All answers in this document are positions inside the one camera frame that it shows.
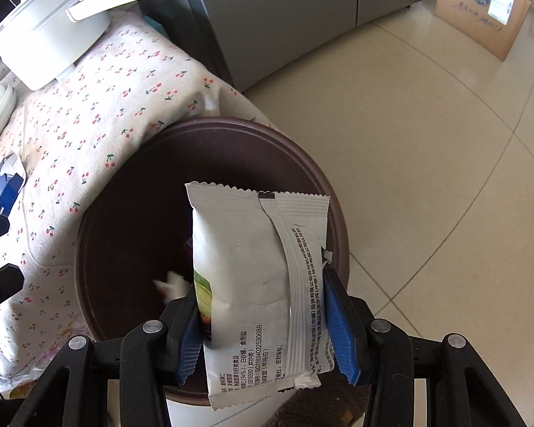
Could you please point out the torn blue small box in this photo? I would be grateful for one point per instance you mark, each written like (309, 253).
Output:
(12, 180)

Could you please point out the cherry print tablecloth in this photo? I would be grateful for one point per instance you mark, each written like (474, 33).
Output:
(72, 136)

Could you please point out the white electric cooking pot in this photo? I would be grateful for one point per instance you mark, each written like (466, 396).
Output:
(40, 40)

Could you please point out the dark grey refrigerator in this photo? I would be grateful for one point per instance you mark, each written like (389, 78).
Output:
(244, 41)

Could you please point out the lower cardboard box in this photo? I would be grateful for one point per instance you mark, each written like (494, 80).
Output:
(494, 24)

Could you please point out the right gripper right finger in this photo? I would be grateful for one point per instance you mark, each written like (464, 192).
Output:
(460, 388)

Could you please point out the brown plastic trash bin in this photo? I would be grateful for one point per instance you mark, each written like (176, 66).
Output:
(140, 226)

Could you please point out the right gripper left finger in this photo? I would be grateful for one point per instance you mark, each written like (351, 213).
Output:
(158, 354)

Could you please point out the white tissue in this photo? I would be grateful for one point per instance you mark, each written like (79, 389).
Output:
(173, 287)

